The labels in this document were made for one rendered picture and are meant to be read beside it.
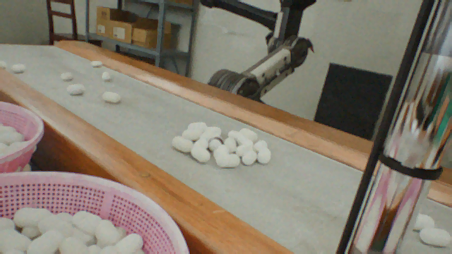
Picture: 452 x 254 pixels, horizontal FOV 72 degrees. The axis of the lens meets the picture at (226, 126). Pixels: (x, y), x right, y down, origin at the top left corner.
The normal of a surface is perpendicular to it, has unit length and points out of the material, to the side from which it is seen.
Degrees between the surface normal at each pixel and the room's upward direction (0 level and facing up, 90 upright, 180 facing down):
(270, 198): 0
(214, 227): 0
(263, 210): 0
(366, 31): 90
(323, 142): 45
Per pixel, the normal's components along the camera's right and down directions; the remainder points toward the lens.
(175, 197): 0.16, -0.93
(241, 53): -0.56, 0.19
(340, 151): -0.33, -0.54
